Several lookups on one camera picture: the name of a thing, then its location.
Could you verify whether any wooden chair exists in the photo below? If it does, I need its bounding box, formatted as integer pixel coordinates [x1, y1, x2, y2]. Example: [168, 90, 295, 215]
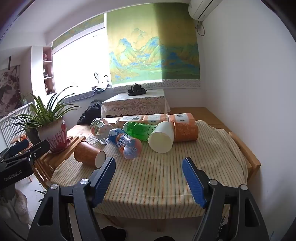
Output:
[228, 132, 262, 182]

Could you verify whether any orange paper cup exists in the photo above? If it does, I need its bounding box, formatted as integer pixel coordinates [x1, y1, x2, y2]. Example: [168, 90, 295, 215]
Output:
[172, 120, 199, 142]
[74, 140, 106, 168]

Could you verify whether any green plastic bottle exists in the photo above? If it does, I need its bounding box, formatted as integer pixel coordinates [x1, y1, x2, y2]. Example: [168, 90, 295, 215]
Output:
[122, 121, 158, 142]

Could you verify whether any black bag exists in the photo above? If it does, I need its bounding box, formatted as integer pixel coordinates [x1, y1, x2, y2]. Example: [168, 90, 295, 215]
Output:
[77, 103, 102, 126]

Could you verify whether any wooden slatted rack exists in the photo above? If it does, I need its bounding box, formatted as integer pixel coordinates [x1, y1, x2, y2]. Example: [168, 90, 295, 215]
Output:
[33, 136, 86, 188]

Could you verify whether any wall poster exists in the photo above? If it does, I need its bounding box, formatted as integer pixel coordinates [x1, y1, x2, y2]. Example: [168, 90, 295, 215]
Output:
[0, 65, 21, 119]

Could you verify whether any rolled landscape blind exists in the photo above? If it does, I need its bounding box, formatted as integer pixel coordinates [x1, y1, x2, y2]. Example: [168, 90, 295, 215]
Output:
[52, 13, 107, 49]

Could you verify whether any folded towel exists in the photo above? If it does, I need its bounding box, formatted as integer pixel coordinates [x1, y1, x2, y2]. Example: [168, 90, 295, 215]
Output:
[91, 84, 113, 94]

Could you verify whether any air conditioner cable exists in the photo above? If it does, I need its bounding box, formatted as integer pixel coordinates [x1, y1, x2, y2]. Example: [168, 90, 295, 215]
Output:
[195, 20, 206, 37]

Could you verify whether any white red flower pot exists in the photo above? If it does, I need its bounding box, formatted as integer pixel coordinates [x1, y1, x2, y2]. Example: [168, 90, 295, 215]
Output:
[37, 117, 71, 154]

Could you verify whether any blue orange soda bottle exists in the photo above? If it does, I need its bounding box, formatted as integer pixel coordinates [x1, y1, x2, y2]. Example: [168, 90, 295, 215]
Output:
[108, 128, 143, 160]

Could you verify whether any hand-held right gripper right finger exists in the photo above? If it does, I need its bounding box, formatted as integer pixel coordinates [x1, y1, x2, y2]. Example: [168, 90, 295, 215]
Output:
[182, 157, 270, 241]

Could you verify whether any clear glass jar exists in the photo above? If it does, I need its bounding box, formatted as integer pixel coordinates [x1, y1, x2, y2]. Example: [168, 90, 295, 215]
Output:
[90, 117, 114, 144]

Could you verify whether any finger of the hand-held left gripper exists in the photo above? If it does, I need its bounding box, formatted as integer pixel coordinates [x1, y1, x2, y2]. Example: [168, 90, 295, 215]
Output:
[9, 140, 51, 166]
[0, 139, 30, 160]

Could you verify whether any glass kettle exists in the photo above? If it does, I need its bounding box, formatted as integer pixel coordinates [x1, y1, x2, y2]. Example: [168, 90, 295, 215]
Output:
[93, 71, 110, 86]

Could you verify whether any landscape painting curtain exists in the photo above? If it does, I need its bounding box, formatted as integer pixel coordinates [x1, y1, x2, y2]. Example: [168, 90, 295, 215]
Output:
[105, 2, 201, 88]

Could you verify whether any white cup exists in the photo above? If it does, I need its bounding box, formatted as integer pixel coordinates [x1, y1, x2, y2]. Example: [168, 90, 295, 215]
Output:
[148, 121, 174, 153]

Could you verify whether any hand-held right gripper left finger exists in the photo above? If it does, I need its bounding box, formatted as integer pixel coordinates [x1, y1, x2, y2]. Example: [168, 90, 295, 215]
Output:
[28, 157, 116, 241]

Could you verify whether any white air conditioner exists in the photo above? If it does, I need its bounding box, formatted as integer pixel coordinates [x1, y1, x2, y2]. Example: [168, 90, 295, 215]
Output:
[188, 0, 221, 22]

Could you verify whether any pink white wall shelf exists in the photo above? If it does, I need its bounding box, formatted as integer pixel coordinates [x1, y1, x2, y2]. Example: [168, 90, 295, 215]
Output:
[31, 46, 55, 96]

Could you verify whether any lace covered small table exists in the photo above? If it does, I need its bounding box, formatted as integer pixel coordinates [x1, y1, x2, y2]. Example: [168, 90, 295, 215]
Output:
[101, 89, 171, 119]

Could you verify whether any white radiator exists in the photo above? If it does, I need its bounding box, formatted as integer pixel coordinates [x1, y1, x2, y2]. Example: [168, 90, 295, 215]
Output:
[0, 102, 35, 149]

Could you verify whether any green spider plant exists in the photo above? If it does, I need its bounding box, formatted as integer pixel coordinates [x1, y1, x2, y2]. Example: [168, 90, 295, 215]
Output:
[4, 86, 81, 139]

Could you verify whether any striped tablecloth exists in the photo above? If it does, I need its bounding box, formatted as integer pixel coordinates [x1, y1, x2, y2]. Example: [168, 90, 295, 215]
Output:
[50, 120, 248, 220]

